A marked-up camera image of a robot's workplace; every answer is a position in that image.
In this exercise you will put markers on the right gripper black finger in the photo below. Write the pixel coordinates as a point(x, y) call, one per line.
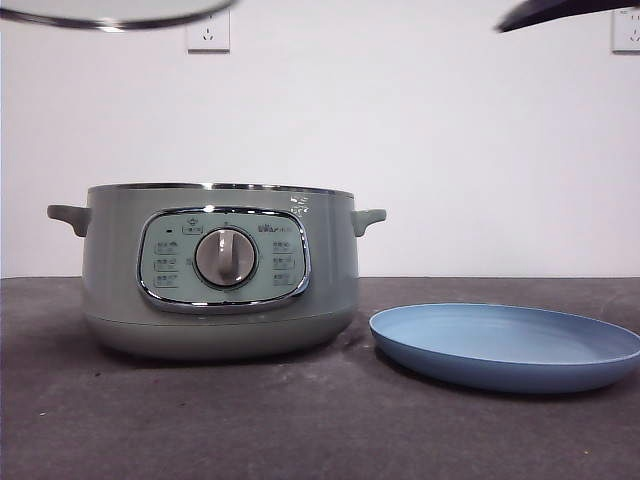
point(560, 15)

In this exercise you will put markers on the glass lid with green knob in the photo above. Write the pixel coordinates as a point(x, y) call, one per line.
point(125, 11)

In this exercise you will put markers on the blue round plate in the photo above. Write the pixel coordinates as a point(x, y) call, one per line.
point(500, 345)

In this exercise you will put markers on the pale green electric steamer pot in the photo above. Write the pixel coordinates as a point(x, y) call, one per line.
point(115, 260)

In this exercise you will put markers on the white wall socket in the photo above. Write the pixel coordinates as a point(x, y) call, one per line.
point(627, 41)
point(210, 37)

